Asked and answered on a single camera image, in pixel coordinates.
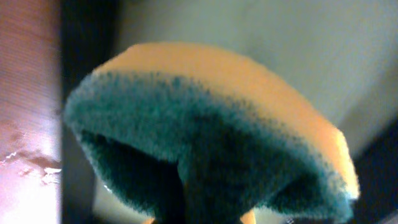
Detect green yellow sponge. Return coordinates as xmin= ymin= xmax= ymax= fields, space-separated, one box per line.
xmin=64 ymin=42 xmax=359 ymax=223

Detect small black water tray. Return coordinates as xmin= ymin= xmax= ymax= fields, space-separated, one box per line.
xmin=60 ymin=0 xmax=397 ymax=223

